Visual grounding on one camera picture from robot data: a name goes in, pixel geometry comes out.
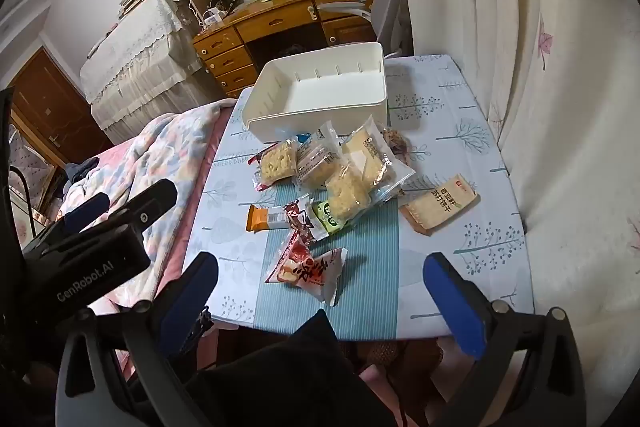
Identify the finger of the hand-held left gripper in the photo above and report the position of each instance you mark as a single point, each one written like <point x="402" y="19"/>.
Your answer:
<point x="85" y="209"/>
<point x="147" y="204"/>

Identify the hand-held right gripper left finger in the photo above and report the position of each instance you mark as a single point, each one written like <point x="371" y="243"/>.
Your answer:
<point x="189" y="307"/>

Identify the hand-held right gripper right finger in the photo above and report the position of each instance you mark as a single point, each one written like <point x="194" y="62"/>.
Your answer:
<point x="457" y="307"/>

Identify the beige cracker packet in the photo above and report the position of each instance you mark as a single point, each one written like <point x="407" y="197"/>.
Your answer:
<point x="440" y="207"/>

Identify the red picture snack packet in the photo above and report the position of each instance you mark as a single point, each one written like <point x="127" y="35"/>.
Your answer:
<point x="290" y="262"/>

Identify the orange snack packet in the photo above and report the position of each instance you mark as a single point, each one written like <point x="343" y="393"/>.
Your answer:
<point x="262" y="218"/>

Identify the noodle snack packet red trim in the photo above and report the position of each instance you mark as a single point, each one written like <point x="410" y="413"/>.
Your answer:
<point x="275" y="164"/>

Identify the white triangular snack packet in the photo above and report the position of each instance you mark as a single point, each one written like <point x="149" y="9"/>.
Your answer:
<point x="325" y="277"/>

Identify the red and white snack packet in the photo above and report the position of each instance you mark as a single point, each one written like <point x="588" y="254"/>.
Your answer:
<point x="300" y="219"/>

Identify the clear noodle snack packet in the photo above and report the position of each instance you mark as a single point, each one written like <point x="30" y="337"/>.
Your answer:
<point x="347" y="194"/>

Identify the clear cake packet blue print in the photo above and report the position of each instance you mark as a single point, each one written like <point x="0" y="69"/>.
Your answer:
<point x="315" y="162"/>

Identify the dark nut snack packet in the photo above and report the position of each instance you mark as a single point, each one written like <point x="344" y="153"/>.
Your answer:
<point x="397" y="144"/>

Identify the large clear bread packet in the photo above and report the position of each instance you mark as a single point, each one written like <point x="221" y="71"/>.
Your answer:
<point x="370" y="152"/>

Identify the white plastic bin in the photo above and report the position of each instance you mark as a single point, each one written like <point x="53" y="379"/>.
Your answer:
<point x="320" y="97"/>

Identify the dark clothes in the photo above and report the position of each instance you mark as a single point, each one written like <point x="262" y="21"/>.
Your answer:
<point x="82" y="169"/>

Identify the pink bed sheet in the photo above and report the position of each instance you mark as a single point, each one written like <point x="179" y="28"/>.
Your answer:
<point x="192" y="187"/>

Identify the floral blanket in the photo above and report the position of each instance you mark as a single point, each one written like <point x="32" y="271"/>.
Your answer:
<point x="150" y="147"/>

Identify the brown wooden door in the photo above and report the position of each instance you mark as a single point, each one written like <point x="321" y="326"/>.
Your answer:
<point x="55" y="107"/>

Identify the tree print tablecloth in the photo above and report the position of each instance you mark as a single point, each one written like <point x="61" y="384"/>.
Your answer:
<point x="450" y="132"/>

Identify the white power strip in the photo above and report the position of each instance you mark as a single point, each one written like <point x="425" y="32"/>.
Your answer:
<point x="214" y="18"/>

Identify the stack of books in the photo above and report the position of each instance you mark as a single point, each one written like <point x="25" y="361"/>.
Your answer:
<point x="132" y="4"/>

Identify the white floral curtain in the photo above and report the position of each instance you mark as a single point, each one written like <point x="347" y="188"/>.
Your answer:
<point x="550" y="107"/>

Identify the wooden desk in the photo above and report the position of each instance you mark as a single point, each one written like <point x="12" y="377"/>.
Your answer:
<point x="280" y="19"/>

